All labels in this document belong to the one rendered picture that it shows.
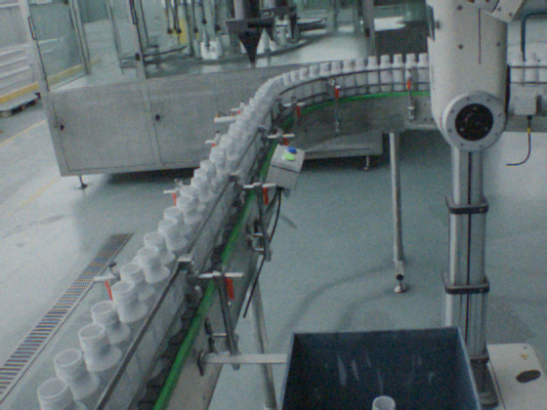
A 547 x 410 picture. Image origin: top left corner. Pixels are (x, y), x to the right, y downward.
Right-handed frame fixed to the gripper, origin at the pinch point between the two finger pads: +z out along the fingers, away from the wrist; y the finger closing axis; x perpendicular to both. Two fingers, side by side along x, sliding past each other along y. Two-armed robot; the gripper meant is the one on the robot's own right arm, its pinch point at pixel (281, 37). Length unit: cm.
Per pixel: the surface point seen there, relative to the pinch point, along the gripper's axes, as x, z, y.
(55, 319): -61, 140, 148
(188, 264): 86, 28, 10
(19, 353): -30, 140, 153
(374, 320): -57, 140, -22
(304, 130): -72, 49, 4
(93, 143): -265, 99, 206
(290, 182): 32.7, 33.9, -2.2
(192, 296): 86, 35, 10
